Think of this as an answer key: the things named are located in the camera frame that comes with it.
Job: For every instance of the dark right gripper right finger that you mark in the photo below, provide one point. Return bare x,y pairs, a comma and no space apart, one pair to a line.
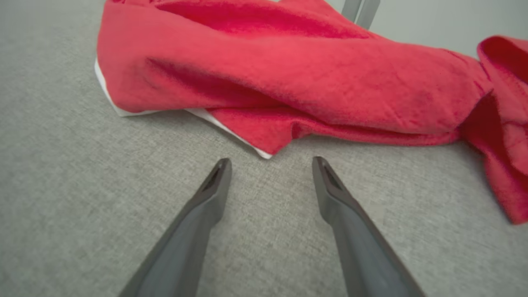
363,255

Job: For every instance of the grey partition post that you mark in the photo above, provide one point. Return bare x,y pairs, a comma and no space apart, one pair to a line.
363,10

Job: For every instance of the grey fabric sofa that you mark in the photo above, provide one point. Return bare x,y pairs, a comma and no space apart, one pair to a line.
82,185

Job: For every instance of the red garment with white hem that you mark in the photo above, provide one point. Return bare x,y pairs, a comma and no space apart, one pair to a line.
288,74

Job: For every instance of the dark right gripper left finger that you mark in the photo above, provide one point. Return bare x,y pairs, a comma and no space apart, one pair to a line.
185,247

